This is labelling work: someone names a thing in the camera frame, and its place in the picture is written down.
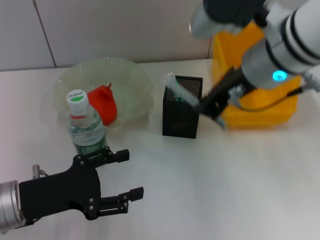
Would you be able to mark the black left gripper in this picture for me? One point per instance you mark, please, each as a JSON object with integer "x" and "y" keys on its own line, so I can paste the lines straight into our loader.
{"x": 60, "y": 192}

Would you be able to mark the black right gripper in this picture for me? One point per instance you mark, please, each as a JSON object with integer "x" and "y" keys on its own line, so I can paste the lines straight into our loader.
{"x": 227, "y": 87}

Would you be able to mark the grey pen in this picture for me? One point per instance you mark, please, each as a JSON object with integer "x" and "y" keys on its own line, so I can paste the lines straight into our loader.
{"x": 185, "y": 96}

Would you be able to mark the green utility knife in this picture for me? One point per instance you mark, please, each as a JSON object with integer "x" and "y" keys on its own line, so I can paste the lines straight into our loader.
{"x": 172, "y": 77}

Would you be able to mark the clear water bottle green label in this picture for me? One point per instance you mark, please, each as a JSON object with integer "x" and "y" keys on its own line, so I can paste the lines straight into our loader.
{"x": 85, "y": 130}

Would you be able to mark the orange knitted toy fruit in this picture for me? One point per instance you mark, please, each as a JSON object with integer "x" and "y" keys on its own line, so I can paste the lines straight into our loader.
{"x": 105, "y": 107}

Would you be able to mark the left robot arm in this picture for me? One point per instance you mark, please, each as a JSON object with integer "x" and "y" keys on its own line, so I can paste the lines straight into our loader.
{"x": 8, "y": 202}

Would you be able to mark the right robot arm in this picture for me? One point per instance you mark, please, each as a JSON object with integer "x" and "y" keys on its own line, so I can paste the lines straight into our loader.
{"x": 275, "y": 37}

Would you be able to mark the black mesh pen holder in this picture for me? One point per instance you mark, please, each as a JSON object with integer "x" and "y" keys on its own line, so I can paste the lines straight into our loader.
{"x": 181, "y": 122}

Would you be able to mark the green glass fruit plate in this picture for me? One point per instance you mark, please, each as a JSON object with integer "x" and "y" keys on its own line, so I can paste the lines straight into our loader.
{"x": 132, "y": 82}

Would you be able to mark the yellow plastic bin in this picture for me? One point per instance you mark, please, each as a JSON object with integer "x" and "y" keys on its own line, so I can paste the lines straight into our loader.
{"x": 262, "y": 117}

